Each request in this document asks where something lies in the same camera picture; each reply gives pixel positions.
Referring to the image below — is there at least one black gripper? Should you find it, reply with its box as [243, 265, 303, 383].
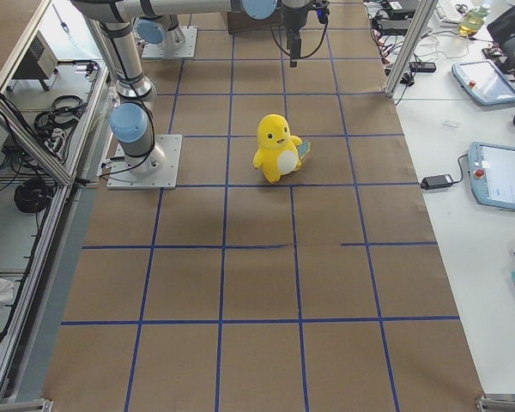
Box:
[281, 0, 330, 68]

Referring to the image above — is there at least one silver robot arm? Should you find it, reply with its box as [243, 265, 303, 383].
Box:
[72, 0, 329, 177]
[136, 15, 186, 51]

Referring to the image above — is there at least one yellow plush dinosaur toy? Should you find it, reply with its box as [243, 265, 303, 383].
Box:
[252, 114, 311, 184]

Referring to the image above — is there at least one yellow liquid bottle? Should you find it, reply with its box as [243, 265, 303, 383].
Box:
[457, 3, 491, 38]

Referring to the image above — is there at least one upper teach pendant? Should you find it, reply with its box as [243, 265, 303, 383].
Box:
[451, 60, 515, 106]

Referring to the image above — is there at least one teach pendant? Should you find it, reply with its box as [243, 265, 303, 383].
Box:
[451, 60, 515, 106]
[468, 142, 515, 211]

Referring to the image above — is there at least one black power brick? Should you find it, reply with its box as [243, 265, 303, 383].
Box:
[420, 173, 455, 191]

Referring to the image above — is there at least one lower teach pendant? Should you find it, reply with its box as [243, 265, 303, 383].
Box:
[468, 142, 515, 211]

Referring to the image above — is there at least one grey control box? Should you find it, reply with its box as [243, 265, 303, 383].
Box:
[12, 31, 58, 91]

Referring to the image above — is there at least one aluminium frame post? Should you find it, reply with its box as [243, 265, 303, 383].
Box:
[384, 0, 438, 98]

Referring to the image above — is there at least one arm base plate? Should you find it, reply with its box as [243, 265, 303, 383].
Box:
[106, 134, 183, 190]
[140, 26, 198, 60]

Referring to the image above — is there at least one diagonal aluminium frame strut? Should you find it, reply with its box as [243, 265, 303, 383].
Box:
[0, 98, 75, 186]

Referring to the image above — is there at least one black coiled cable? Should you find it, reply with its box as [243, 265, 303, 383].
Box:
[13, 175, 55, 215]

